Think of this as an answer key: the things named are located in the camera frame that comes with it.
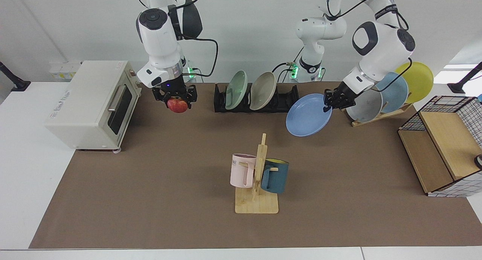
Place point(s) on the red yellow apple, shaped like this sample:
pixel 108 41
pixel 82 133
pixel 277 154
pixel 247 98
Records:
pixel 177 105

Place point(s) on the pale grey plate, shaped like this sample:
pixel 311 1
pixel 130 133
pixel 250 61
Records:
pixel 365 107

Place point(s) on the wooden plate rack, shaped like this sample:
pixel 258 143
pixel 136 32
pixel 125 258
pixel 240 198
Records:
pixel 376 119

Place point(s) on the black dish rack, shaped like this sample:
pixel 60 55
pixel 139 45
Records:
pixel 280 102

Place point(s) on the pale green plate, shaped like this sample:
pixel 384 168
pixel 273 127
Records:
pixel 236 88

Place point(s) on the light blue plate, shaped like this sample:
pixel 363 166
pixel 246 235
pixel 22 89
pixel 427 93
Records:
pixel 395 92

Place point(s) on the beige grey plate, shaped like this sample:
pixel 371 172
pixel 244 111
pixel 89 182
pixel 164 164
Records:
pixel 262 90

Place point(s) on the yellow plate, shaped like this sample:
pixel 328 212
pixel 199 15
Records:
pixel 418 81

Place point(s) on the pale toaster oven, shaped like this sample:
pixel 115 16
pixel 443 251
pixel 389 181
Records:
pixel 83 102

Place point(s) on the brown table cloth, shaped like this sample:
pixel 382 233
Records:
pixel 169 184

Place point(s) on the dark teal cup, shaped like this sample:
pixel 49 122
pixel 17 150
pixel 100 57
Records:
pixel 276 179

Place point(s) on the pink cup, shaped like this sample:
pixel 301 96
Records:
pixel 241 173

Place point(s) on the wooden cup stand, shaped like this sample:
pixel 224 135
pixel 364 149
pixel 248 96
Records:
pixel 256 205

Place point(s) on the small dark round object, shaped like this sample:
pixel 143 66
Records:
pixel 479 162

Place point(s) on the white wall socket boxes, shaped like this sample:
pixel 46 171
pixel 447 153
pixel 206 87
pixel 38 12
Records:
pixel 64 71

